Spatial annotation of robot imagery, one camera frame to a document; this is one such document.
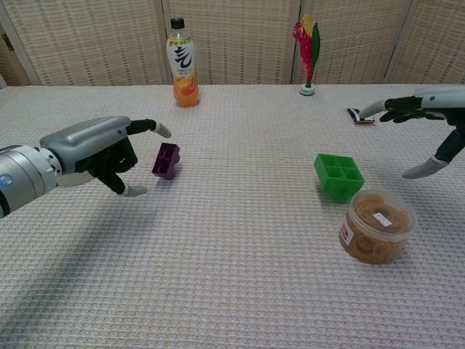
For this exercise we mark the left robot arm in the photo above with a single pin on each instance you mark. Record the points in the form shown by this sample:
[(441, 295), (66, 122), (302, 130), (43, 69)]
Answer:
[(22, 174)]

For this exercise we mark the green purple toy block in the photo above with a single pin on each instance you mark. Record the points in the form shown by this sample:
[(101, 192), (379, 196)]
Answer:
[(339, 178)]

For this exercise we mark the bamboo folding screen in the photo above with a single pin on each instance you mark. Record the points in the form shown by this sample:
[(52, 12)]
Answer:
[(239, 43)]

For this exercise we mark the black white snack packet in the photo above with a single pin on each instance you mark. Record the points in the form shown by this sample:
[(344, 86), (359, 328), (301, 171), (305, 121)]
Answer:
[(357, 117)]

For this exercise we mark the orange drink bottle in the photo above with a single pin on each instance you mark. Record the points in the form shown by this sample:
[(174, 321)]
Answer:
[(184, 72)]

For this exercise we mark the colourful feather shuttlecock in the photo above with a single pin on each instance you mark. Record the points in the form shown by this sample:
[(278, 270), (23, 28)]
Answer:
[(308, 51)]

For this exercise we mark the clear jar of rubber bands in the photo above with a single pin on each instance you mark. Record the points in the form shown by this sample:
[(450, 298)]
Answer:
[(376, 229)]

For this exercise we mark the white woven tablecloth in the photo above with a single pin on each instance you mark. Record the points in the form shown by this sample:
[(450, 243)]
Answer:
[(232, 254)]

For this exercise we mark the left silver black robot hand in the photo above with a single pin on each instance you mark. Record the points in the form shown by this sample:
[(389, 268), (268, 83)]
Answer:
[(91, 141)]

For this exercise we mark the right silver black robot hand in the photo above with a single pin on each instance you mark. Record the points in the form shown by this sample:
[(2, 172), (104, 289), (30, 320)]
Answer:
[(439, 102)]

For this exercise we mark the purple plastic block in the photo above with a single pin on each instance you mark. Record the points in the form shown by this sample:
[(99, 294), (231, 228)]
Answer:
[(166, 161)]

